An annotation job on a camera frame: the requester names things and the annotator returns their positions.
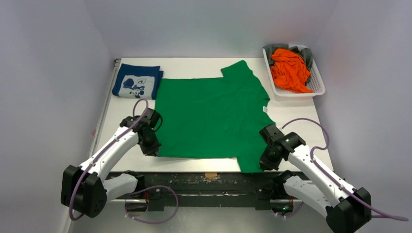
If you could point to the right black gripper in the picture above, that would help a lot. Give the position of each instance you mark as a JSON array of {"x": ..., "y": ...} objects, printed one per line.
[{"x": 266, "y": 160}]

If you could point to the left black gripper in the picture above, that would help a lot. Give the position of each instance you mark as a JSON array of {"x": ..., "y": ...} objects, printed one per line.
[{"x": 152, "y": 150}]

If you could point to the green t shirt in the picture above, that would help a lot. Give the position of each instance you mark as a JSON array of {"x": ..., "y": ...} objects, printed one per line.
[{"x": 209, "y": 118}]

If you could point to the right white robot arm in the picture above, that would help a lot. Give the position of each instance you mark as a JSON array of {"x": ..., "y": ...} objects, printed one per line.
[{"x": 344, "y": 207}]

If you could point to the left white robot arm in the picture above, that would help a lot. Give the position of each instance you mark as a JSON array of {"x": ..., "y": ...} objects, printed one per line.
[{"x": 86, "y": 189}]

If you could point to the brown tape piece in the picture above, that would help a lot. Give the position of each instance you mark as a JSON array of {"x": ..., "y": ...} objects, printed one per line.
[{"x": 211, "y": 175}]

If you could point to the folded blue t shirt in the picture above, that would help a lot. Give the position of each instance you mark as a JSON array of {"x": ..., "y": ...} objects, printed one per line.
[{"x": 137, "y": 82}]

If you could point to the orange t shirt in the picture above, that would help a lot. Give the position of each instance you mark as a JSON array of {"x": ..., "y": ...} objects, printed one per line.
[{"x": 289, "y": 71}]

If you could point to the grey t shirt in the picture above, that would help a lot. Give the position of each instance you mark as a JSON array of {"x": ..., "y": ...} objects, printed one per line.
[{"x": 305, "y": 53}]

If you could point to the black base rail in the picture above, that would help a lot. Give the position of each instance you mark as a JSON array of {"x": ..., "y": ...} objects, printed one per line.
[{"x": 260, "y": 191}]

